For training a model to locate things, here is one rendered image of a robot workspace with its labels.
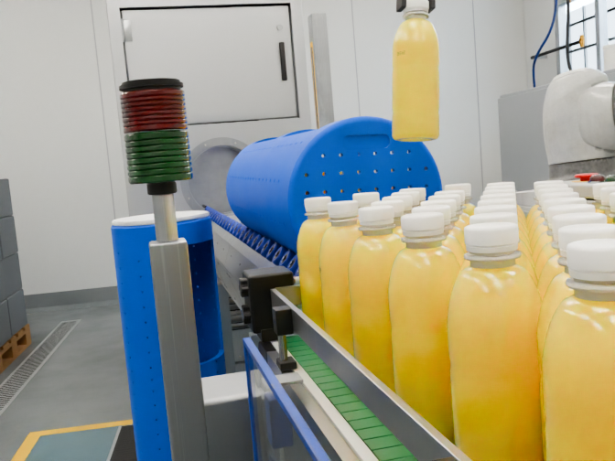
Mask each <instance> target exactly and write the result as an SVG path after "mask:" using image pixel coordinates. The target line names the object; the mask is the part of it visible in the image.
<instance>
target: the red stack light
mask: <svg viewBox="0 0 615 461"><path fill-rule="evenodd" d="M184 96H185V92H184V91H183V90H181V89H146V90H137V91H126V92H122V93H121V94H120V95H119V99H120V104H121V106H120V107H121V109H122V110H121V114H122V118H123V120H122V123H123V128H124V129H123V132H124V134H133V133H142V132H153V131H167V130H187V129H188V128H189V127H188V124H187V122H188V120H187V118H188V117H187V111H186V109H187V108H186V106H185V105H186V102H185V100H186V99H185V97H184Z"/></svg>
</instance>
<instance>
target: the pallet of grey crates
mask: <svg viewBox="0 0 615 461"><path fill-rule="evenodd" d="M12 215H13V209H12V201H11V194H10V187H9V180H8V178H3V179H0V374H1V373H2V372H3V371H4V370H5V369H6V368H7V367H8V366H9V365H10V364H11V363H12V362H13V361H14V360H15V359H16V358H17V357H18V356H19V355H20V354H21V353H22V352H23V351H24V350H25V349H26V348H27V347H28V346H29V345H30V344H31V343H32V341H31V334H30V327H29V324H28V323H27V312H26V305H25V297H24V290H23V289H21V288H22V280H21V272H20V265H19V259H18V253H17V252H18V247H17V240H16V226H15V219H14V216H12Z"/></svg>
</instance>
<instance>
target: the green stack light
mask: <svg viewBox="0 0 615 461"><path fill-rule="evenodd" d="M124 141H125V143H124V147H125V153H126V155H125V157H126V159H127V160H126V164H127V170H128V172H127V174H128V176H129V178H128V182H129V184H130V185H133V184H147V183H158V182H169V181H179V180H188V179H192V178H193V173H192V172H191V171H192V166H191V165H192V163H191V161H190V160H191V155H190V150H189V149H190V144H189V131H187V130H167V131H153V132H142V133H133V134H126V135H125V136H124Z"/></svg>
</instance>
